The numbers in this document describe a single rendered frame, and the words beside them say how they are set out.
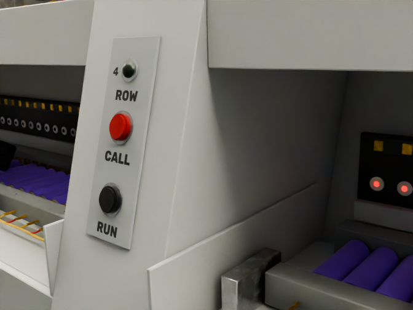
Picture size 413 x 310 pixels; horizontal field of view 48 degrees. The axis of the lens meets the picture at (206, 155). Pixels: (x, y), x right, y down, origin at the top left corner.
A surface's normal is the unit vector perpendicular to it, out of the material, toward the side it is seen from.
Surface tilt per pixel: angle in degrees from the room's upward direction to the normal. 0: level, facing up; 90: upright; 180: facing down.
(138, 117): 90
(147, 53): 90
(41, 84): 90
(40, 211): 105
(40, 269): 15
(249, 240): 90
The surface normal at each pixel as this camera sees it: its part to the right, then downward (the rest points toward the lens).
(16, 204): -0.64, 0.19
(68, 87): -0.62, -0.07
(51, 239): 0.77, 0.13
